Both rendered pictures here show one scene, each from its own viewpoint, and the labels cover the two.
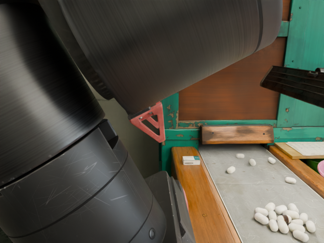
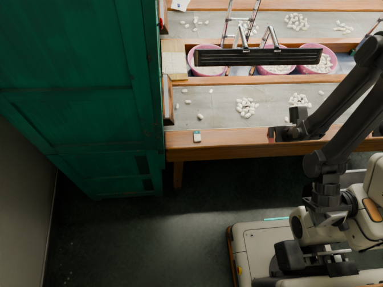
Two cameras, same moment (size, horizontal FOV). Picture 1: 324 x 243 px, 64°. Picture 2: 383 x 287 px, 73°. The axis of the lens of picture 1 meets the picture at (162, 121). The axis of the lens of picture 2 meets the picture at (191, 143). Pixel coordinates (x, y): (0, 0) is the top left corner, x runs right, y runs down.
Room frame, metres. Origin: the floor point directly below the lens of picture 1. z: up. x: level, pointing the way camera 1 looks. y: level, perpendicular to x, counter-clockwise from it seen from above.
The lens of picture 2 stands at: (1.01, 0.54, 1.97)
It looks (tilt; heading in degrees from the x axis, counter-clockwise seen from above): 63 degrees down; 260
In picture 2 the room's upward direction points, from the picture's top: 9 degrees clockwise
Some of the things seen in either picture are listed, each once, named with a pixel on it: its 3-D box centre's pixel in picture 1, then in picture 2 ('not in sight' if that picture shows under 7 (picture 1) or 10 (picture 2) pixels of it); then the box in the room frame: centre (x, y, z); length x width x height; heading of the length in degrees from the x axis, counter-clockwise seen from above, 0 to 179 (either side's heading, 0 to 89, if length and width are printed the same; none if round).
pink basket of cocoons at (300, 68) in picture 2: not in sight; (313, 62); (0.05, -0.69, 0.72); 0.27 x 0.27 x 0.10
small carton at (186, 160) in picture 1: (191, 160); (196, 136); (0.87, -0.11, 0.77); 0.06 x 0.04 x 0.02; 92
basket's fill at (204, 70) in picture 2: not in sight; (207, 65); (0.77, -0.66, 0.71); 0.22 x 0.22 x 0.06
